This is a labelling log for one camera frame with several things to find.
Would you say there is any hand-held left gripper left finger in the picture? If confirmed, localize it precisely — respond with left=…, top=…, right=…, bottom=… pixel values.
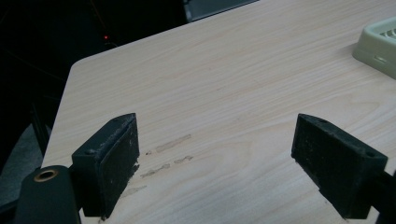
left=71, top=112, right=141, bottom=219

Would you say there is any pale green plastic basket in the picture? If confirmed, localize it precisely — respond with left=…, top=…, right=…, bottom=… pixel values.
left=351, top=16, right=396, bottom=80

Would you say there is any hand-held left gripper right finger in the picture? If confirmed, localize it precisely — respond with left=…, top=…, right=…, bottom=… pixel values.
left=290, top=113, right=389, bottom=220

